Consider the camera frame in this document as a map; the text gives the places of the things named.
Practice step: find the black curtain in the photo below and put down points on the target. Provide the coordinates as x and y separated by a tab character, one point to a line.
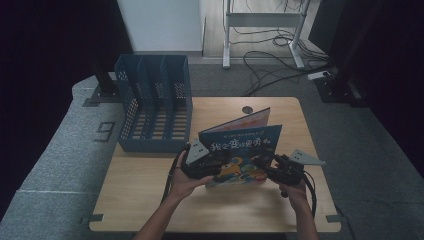
393	66
50	50

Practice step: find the blue plastic file rack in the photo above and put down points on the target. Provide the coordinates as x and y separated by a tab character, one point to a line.
153	110

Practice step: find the white metal desk frame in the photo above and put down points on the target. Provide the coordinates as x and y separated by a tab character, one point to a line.
263	19

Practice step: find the person's right hand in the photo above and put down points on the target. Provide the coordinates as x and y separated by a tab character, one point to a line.
295	196

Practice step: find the colourful cartoon picture book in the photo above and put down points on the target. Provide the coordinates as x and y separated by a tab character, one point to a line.
246	143

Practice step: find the black metal stand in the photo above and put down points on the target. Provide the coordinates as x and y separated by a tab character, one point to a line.
338	86
105	88

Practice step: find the white power strip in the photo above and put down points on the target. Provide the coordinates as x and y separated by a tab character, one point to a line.
318	75

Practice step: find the person's left hand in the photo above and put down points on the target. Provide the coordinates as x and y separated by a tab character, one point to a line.
183	186

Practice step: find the dark round table grommet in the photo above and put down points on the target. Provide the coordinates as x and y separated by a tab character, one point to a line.
246	109

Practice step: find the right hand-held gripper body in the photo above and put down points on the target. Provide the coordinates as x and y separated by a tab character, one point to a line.
290	171

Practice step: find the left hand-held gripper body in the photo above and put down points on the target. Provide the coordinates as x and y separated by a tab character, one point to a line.
200	166

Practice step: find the white partition panel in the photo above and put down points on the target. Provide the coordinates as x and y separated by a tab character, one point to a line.
160	25

